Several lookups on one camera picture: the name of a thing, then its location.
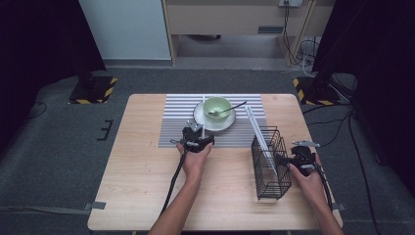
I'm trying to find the long black floor cable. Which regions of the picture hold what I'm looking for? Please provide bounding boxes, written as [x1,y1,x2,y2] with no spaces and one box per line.
[346,111,384,235]

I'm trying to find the white plate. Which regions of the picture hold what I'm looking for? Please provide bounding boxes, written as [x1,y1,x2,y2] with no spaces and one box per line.
[192,99,237,132]

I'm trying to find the black wire basket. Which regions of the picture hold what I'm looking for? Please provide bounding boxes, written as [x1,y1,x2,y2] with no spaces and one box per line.
[251,125,294,201]

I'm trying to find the hazard-striped stand base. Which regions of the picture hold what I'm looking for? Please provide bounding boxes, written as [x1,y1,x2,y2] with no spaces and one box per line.
[292,75,343,107]
[68,75,118,106]

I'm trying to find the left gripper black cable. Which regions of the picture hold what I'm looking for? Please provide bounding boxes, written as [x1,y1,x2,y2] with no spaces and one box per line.
[159,146,189,217]

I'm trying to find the white cable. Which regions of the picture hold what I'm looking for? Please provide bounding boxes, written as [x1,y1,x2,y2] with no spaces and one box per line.
[300,37,321,78]

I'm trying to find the grey tape piece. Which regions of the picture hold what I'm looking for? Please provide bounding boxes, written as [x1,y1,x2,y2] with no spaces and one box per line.
[82,201,108,212]

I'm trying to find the black hanging cables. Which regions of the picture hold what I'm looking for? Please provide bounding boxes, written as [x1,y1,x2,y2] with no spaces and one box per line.
[282,1,316,67]

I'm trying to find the metal spoon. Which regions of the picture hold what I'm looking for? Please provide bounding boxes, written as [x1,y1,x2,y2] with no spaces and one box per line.
[207,100,248,118]

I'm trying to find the thin black floor cable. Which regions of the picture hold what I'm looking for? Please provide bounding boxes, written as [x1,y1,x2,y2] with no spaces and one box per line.
[26,100,49,120]

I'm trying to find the person's left hand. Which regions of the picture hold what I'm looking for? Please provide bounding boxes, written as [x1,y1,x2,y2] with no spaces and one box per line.
[176,142,214,183]

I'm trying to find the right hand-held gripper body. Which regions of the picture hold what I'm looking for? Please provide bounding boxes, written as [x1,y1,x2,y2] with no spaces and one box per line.
[289,140,322,170]

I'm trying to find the grey floor strip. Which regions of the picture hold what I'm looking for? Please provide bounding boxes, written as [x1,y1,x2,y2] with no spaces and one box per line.
[0,205,88,217]

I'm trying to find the white panel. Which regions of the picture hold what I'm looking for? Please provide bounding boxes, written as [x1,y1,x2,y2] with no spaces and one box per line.
[78,0,172,61]

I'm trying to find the black curtain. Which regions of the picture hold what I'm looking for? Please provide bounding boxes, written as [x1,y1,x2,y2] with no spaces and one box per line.
[0,0,108,151]
[310,0,415,199]

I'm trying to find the striped placemat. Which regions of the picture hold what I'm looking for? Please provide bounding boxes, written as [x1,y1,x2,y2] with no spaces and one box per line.
[158,93,269,149]

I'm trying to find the beige wooden desk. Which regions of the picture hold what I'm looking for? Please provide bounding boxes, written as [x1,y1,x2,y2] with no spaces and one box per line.
[161,0,337,67]

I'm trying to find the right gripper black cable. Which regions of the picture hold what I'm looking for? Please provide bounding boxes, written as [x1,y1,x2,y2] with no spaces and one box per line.
[312,162,335,212]

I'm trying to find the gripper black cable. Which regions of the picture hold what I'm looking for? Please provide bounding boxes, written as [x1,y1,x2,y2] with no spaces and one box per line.
[312,162,335,212]
[159,146,189,217]

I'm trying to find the green bowl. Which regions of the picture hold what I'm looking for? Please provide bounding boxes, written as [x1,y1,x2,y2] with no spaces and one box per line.
[203,96,234,123]

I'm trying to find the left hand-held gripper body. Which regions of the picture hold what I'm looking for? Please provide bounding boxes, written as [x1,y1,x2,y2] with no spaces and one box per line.
[181,119,212,154]

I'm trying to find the person's right hand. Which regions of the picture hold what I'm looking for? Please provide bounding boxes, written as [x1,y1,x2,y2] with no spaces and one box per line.
[288,153,328,206]

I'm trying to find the wall power socket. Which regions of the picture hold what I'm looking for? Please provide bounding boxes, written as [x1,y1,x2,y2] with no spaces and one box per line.
[278,0,303,9]

